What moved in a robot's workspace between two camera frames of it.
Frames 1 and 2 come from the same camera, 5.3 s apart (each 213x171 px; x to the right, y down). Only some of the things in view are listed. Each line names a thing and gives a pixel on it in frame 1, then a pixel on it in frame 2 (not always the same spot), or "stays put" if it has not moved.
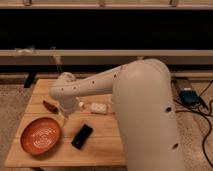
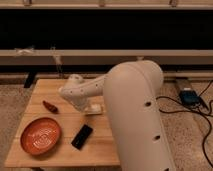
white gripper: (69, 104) → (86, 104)
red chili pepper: (50, 107) stays put
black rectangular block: (82, 136) stays put
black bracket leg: (29, 80) stays put
